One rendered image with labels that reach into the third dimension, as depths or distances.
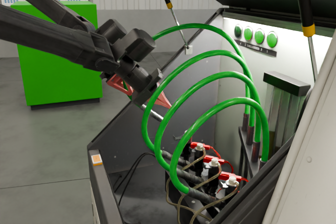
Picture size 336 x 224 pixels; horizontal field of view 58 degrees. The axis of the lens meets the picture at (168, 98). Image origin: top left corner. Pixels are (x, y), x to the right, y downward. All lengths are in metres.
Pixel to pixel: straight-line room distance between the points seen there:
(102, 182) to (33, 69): 3.15
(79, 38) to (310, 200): 0.53
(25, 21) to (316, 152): 0.56
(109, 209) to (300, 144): 0.55
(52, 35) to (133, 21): 6.57
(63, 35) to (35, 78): 3.41
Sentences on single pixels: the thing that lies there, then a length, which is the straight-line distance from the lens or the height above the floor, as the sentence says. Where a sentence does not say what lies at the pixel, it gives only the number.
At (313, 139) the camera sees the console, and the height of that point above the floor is 1.30.
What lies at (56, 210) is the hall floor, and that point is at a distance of 2.44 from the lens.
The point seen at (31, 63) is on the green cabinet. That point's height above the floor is 0.62.
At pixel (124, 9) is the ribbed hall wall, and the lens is 7.20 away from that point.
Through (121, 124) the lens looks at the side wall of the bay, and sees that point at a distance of 1.15.
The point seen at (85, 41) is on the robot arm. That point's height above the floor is 1.41.
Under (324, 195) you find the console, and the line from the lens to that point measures 0.54.
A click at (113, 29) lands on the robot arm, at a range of 0.92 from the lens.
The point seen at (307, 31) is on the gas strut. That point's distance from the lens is 0.56.
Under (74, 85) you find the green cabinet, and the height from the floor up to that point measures 0.29.
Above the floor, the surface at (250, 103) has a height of 1.31.
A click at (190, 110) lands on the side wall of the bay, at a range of 1.23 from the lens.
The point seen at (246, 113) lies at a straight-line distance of 0.96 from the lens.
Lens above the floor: 1.53
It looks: 21 degrees down
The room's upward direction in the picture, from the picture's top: 1 degrees clockwise
